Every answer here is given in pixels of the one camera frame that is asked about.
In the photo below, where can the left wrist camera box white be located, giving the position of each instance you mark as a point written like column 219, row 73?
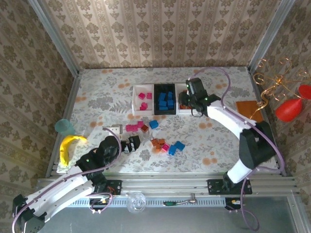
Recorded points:
column 116, row 129

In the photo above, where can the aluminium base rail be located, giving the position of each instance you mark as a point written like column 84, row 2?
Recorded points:
column 165, row 184

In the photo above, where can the blue lego brick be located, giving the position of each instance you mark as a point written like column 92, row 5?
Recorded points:
column 171, row 104
column 180, row 145
column 162, row 104
column 153, row 124
column 172, row 149
column 170, row 95
column 162, row 96
column 163, row 108

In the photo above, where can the black plastic bin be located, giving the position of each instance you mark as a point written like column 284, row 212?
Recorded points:
column 156, row 89

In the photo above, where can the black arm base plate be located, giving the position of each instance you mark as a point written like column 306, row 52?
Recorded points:
column 115, row 187
column 215, row 187

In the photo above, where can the clear wine glass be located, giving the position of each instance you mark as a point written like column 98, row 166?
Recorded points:
column 136, row 206

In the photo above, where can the orange wooden board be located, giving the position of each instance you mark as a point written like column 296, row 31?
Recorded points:
column 247, row 109

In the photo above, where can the pink lego brick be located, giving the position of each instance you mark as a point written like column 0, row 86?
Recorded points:
column 141, row 95
column 149, row 95
column 140, row 124
column 129, row 128
column 165, row 147
column 135, row 128
column 143, row 106

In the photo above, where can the grey metal shelf panel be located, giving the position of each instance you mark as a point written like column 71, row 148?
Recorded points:
column 170, row 221

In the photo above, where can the small controller board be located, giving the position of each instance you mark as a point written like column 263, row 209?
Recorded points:
column 99, row 201
column 234, row 202

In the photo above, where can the aluminium frame post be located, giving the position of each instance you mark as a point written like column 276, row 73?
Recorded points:
column 56, row 38
column 269, row 36

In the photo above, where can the large red teardrop ornament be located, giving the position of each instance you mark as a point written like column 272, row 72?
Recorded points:
column 289, row 110

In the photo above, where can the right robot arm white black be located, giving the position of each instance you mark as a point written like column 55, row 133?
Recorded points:
column 257, row 145

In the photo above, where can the aluminium side rail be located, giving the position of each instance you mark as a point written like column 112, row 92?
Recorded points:
column 70, row 97
column 256, row 85

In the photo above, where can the teal plastic cup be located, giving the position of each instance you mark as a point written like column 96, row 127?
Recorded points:
column 63, row 126

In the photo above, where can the small red teardrop ornament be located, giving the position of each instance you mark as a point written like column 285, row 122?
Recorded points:
column 305, row 91

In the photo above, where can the yellow banana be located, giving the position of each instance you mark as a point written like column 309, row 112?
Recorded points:
column 63, row 150

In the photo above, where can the white plastic bin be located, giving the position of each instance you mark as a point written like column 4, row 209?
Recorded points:
column 136, row 103
column 182, row 112

